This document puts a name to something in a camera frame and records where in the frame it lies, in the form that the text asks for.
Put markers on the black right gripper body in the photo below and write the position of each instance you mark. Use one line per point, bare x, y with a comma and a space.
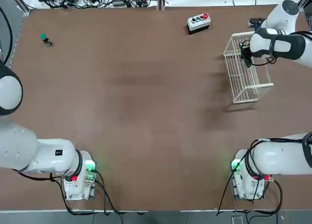
245, 50

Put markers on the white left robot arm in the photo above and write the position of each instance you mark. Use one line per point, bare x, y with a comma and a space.
36, 155

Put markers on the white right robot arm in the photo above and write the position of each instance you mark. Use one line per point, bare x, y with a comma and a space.
280, 158

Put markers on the white control button box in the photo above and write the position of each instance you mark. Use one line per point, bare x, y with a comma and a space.
198, 25

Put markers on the black stand mount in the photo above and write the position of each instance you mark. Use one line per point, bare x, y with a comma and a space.
256, 22

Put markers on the green push button switch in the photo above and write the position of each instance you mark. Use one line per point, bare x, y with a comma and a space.
45, 39

